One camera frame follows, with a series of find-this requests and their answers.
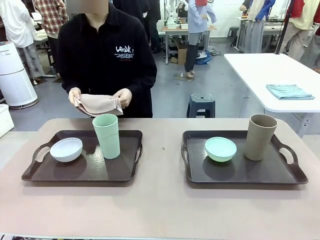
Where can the bystander in black jacket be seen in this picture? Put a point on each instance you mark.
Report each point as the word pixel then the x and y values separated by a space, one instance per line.
pixel 153 25

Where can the white storage box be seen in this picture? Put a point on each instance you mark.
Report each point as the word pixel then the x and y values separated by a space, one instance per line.
pixel 5 120

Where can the person's left forearm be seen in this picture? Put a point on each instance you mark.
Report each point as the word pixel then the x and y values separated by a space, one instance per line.
pixel 141 80

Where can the person's black-shirted torso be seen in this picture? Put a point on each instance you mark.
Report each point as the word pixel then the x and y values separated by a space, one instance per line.
pixel 105 45

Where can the person's left hand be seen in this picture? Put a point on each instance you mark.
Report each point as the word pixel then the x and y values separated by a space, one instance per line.
pixel 125 97

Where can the white side table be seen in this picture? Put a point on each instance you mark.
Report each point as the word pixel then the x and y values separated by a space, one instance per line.
pixel 250 72

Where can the light green bowl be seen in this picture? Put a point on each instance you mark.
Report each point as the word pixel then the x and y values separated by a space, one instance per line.
pixel 221 150

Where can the brown tall cup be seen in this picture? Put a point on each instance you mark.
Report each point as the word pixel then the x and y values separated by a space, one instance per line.
pixel 258 142

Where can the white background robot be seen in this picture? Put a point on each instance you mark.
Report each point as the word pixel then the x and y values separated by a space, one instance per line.
pixel 171 15

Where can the blue cloth mat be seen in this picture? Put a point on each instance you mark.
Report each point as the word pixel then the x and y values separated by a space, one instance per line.
pixel 290 92

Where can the dark grey plastic stool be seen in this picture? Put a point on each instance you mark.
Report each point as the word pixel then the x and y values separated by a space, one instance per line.
pixel 200 103

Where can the white bowl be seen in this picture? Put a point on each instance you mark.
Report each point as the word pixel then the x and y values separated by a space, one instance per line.
pixel 65 151

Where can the beige cloth mat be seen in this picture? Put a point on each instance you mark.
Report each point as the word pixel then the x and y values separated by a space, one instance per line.
pixel 97 103

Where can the light green tall cup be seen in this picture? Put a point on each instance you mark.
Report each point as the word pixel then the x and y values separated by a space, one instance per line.
pixel 107 137

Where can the background work table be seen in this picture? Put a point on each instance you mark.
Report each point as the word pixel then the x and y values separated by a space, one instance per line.
pixel 175 29

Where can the person's right forearm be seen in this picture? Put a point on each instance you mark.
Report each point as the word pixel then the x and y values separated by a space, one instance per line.
pixel 71 77

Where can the black pole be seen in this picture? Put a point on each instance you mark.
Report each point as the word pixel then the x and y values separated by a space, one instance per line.
pixel 283 27

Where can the white air purifier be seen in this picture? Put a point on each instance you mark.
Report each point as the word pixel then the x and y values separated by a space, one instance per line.
pixel 15 80

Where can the mannequin in blue cream top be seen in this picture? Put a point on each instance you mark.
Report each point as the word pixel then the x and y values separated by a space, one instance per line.
pixel 257 25

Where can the person's right hand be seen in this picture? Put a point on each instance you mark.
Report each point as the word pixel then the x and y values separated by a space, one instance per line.
pixel 74 93

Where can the cardboard box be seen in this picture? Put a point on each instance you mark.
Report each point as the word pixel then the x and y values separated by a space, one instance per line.
pixel 181 53

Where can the blue bag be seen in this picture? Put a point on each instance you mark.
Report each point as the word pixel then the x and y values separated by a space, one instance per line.
pixel 205 58

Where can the dark brown serving tray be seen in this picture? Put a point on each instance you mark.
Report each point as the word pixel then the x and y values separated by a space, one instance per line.
pixel 82 171
pixel 245 173

